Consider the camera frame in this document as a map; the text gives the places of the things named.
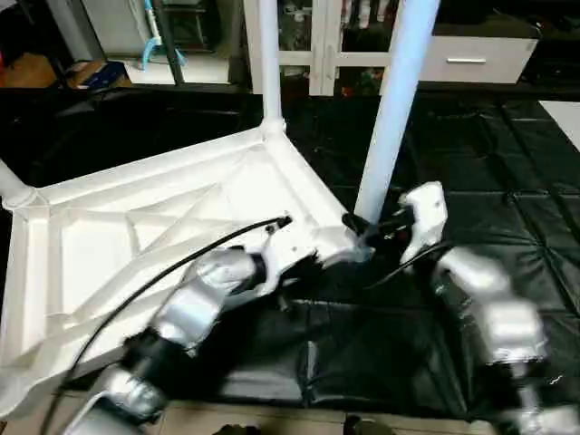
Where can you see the black right robot foot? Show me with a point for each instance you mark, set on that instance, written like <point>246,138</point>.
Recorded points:
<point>367,426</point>

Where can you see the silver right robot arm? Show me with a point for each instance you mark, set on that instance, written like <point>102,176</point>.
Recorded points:
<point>494,317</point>

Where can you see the small blue box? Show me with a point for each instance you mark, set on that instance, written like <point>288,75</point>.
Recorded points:
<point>100,72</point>

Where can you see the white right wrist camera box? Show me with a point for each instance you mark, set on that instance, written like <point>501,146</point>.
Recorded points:
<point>421,217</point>

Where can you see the cardboard box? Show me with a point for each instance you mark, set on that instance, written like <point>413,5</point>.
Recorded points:
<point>27,71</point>

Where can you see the black robot foot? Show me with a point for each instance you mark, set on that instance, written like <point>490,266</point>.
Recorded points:
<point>236,430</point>
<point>367,426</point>

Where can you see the black work mat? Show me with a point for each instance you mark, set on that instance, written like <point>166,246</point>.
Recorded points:
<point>489,163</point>

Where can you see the white drawer cabinet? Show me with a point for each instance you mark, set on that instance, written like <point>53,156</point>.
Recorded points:
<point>308,41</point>
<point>480,54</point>

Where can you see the black left robot foot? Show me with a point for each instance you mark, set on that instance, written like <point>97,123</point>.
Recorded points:
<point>236,430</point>

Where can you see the white plastic table top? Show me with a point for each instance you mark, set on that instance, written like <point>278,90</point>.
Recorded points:
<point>136,217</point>

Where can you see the light blue hanger hook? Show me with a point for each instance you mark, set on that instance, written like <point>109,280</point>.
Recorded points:
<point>154,36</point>

